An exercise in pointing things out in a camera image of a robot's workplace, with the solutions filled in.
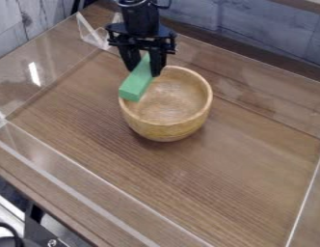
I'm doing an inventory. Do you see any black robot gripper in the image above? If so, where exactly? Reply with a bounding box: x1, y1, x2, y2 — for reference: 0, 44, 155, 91
106, 0, 177, 77

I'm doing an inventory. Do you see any green rectangular stick block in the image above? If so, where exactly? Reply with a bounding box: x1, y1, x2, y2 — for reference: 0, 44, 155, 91
119, 54, 153, 102

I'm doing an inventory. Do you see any round wooden bowl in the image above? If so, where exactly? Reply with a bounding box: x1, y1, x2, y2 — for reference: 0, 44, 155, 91
119, 66, 214, 142

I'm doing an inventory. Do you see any clear acrylic corner bracket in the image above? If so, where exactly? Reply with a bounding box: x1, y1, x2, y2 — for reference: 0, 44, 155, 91
76, 13, 111, 50

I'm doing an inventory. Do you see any clear acrylic enclosure wall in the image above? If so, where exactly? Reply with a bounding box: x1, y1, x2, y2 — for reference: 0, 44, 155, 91
0, 18, 320, 247

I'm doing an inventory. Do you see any black metal table frame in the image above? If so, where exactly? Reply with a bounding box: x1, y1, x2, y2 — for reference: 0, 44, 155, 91
23, 203, 70, 247

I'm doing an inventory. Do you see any black cable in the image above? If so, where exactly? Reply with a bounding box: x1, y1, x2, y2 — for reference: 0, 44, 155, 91
0, 221, 26, 247

